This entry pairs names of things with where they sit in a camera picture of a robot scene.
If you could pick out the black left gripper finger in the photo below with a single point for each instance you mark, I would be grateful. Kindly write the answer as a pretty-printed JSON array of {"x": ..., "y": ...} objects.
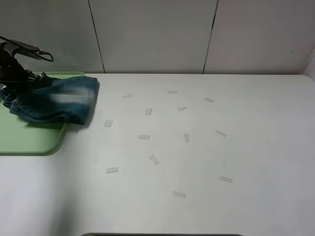
[{"x": 33, "y": 79}]

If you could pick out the children's blue denim shorts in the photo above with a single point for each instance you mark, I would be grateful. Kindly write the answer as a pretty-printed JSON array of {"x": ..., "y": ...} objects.
[{"x": 49, "y": 99}]

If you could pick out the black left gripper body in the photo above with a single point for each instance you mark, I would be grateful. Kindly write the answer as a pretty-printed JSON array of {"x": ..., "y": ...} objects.
[{"x": 12, "y": 74}]

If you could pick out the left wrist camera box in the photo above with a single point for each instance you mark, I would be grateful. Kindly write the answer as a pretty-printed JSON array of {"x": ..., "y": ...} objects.
[{"x": 24, "y": 50}]

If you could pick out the light green plastic tray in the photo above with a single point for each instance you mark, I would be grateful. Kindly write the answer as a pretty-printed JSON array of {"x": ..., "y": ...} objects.
[{"x": 18, "y": 136}]

